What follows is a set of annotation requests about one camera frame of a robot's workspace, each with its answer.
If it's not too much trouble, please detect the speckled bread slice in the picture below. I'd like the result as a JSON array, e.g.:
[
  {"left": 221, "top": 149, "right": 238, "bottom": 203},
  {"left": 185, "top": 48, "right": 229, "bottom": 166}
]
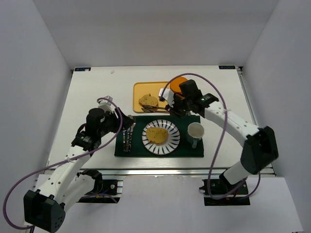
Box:
[
  {"left": 138, "top": 94, "right": 158, "bottom": 107},
  {"left": 146, "top": 127, "right": 168, "bottom": 144}
]

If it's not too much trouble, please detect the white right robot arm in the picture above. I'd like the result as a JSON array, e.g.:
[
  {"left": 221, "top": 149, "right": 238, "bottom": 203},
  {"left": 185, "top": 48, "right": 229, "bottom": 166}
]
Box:
[{"left": 158, "top": 80, "right": 278, "bottom": 185}]

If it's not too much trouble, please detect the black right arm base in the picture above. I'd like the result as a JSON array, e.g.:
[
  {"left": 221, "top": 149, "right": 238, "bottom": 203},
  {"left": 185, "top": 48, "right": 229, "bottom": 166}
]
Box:
[{"left": 199, "top": 178, "right": 251, "bottom": 207}]

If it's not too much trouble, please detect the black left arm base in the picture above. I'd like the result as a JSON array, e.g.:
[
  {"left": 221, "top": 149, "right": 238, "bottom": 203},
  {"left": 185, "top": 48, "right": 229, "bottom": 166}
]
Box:
[{"left": 75, "top": 169, "right": 123, "bottom": 204}]

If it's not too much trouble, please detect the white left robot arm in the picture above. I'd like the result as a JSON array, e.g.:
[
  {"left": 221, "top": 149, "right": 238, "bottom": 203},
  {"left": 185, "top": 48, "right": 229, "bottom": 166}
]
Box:
[{"left": 23, "top": 108, "right": 134, "bottom": 233}]

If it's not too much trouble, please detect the steel table knife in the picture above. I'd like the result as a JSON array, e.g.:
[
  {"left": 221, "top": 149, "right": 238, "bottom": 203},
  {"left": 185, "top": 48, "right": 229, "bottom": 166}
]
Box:
[{"left": 122, "top": 130, "right": 127, "bottom": 152}]

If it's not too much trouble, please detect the steel fork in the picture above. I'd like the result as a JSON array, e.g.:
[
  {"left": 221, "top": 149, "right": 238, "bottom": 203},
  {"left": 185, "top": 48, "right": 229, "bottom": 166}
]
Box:
[{"left": 128, "top": 123, "right": 136, "bottom": 153}]

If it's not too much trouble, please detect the dark green cloth placemat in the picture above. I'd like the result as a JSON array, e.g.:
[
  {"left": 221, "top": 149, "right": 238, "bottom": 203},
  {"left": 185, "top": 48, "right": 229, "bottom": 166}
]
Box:
[{"left": 114, "top": 115, "right": 204, "bottom": 158}]

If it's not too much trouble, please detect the orange round cake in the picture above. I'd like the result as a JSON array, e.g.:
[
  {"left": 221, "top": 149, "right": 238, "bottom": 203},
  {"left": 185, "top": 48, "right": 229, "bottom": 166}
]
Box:
[{"left": 170, "top": 76, "right": 188, "bottom": 94}]

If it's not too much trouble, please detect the white blue striped plate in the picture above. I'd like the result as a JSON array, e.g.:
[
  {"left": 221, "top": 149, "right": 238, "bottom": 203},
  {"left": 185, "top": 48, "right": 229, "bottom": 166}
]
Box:
[{"left": 142, "top": 119, "right": 181, "bottom": 156}]

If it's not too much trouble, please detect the grey ceramic mug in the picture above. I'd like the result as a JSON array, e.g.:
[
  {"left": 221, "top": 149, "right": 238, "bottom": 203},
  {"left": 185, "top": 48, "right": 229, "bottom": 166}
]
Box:
[{"left": 187, "top": 122, "right": 205, "bottom": 149}]

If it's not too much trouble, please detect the yellow plastic tray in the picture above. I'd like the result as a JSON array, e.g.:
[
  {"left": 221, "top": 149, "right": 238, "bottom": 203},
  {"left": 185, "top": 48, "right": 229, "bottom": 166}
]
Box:
[{"left": 133, "top": 82, "right": 167, "bottom": 114}]

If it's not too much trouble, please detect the blue label sticker right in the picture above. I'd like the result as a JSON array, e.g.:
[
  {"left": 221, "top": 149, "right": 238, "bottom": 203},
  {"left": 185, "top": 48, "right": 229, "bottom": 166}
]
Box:
[{"left": 218, "top": 66, "right": 236, "bottom": 70}]

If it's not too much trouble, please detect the blue label sticker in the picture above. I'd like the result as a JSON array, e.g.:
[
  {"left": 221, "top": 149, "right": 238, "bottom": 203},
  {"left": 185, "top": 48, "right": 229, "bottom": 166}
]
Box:
[
  {"left": 74, "top": 67, "right": 91, "bottom": 72},
  {"left": 218, "top": 66, "right": 236, "bottom": 70}
]

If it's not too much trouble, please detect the blue label sticker left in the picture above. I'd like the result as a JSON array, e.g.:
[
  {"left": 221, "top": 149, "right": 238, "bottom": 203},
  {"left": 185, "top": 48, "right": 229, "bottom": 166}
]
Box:
[{"left": 74, "top": 67, "right": 91, "bottom": 72}]

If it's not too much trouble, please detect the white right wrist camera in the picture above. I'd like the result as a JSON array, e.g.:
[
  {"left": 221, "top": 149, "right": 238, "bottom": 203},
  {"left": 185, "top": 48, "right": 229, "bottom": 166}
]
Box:
[{"left": 158, "top": 88, "right": 174, "bottom": 107}]

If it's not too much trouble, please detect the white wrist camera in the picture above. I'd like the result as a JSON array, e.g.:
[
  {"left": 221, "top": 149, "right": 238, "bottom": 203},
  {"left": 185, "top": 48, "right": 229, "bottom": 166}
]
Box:
[
  {"left": 97, "top": 96, "right": 113, "bottom": 112},
  {"left": 158, "top": 88, "right": 174, "bottom": 107}
]

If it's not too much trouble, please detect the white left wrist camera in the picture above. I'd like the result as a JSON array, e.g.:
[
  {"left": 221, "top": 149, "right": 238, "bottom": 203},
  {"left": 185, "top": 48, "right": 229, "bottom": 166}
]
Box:
[{"left": 97, "top": 96, "right": 113, "bottom": 112}]

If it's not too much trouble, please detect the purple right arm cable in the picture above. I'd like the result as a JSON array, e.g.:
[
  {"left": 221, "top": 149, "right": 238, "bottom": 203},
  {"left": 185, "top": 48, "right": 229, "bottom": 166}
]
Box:
[{"left": 160, "top": 72, "right": 262, "bottom": 200}]

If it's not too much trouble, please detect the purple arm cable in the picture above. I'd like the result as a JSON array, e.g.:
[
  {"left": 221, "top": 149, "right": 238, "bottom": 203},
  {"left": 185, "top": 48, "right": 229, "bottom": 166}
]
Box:
[
  {"left": 2, "top": 97, "right": 123, "bottom": 229},
  {"left": 160, "top": 72, "right": 262, "bottom": 200}
]

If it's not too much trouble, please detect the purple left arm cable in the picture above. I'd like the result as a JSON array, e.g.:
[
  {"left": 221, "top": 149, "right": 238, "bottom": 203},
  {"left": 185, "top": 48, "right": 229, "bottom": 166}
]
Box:
[{"left": 2, "top": 97, "right": 123, "bottom": 229}]

